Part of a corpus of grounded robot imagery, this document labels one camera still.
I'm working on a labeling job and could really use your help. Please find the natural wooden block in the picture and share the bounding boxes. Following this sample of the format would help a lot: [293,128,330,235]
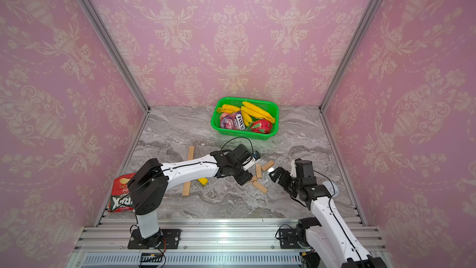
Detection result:
[187,146,195,161]
[182,181,192,197]

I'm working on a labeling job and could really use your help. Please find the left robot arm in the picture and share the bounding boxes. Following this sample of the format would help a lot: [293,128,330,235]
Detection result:
[127,144,261,250]

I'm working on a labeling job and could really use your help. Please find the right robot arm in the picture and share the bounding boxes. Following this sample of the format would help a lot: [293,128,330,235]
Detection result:
[269,159,387,268]

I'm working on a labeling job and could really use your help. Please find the natural block right cluster top-right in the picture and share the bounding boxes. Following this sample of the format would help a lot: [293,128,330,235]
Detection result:
[261,161,275,172]

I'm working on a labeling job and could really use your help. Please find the natural block right cluster middle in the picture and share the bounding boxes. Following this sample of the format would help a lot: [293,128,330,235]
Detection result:
[255,164,262,179]

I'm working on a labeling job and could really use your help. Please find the natural block right cluster bottom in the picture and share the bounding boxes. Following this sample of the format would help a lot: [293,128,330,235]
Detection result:
[252,181,268,194]

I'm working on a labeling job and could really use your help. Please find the purple snack packet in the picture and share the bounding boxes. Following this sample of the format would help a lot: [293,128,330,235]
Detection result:
[219,111,246,130]

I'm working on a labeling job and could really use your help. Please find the red dragon fruit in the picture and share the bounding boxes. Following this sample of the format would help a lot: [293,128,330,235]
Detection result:
[250,119,273,134]

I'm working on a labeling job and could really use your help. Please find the banana bunch right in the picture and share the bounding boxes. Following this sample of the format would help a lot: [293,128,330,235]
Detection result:
[241,101,276,124]

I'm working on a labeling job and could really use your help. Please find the banana bunch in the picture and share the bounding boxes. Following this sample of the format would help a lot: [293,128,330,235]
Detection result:
[241,101,276,124]
[216,104,241,114]

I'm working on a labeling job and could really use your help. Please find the banana bunch left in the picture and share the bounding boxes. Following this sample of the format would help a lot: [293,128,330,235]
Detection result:
[216,104,241,114]

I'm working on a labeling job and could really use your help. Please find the green plastic basket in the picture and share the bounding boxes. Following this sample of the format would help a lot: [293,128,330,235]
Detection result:
[211,97,280,140]

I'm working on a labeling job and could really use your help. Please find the red snack bag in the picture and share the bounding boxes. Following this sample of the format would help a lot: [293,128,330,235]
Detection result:
[109,173,135,212]

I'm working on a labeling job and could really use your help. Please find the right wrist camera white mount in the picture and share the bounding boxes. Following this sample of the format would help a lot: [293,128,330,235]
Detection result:
[291,158,304,178]

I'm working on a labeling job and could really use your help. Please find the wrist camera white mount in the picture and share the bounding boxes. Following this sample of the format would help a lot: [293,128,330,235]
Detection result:
[243,151,261,171]
[291,158,304,178]

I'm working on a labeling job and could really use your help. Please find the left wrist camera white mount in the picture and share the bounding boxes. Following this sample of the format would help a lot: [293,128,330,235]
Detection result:
[243,151,261,171]

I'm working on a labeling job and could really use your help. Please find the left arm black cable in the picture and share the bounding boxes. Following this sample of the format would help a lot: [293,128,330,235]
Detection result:
[220,136,255,155]

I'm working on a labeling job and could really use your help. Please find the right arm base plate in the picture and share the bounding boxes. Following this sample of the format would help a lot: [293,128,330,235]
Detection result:
[275,228,313,250]

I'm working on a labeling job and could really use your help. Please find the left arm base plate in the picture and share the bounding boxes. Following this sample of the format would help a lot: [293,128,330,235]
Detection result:
[128,229,182,251]

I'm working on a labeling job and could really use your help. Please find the aluminium front rail frame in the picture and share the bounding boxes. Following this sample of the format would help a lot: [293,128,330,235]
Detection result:
[68,217,392,268]

